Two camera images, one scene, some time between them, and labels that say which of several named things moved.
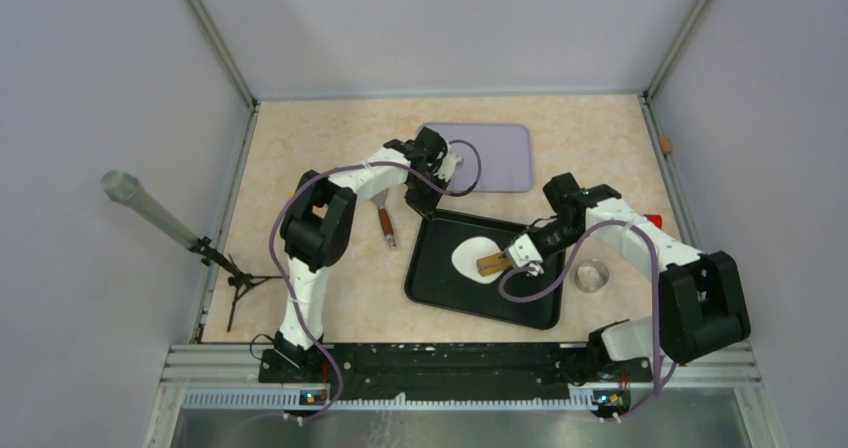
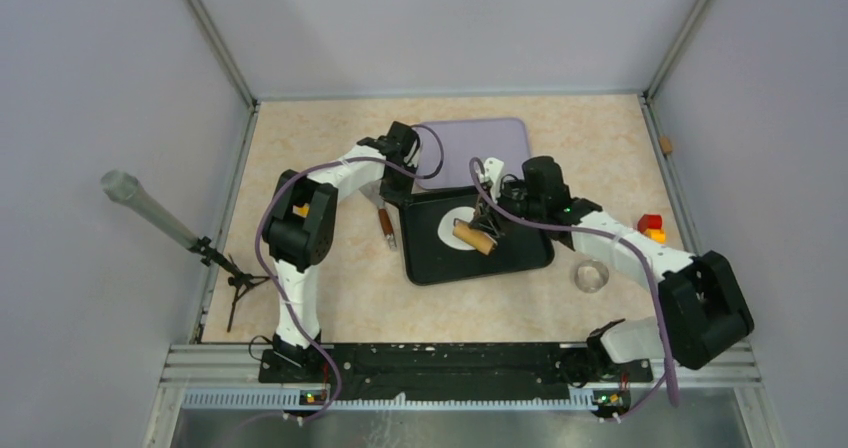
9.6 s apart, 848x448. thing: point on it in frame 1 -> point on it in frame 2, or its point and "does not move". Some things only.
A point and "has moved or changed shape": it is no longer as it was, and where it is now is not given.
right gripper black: [548, 263] -> [505, 188]
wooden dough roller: [492, 264] -> [482, 242]
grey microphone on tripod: [122, 186] does not move
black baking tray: [431, 274] has moved or changed shape
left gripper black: [424, 206] -> [397, 197]
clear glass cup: [591, 276] does not move
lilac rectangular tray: [506, 150] does not move
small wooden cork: [666, 145] does not move
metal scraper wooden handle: [384, 217] does not move
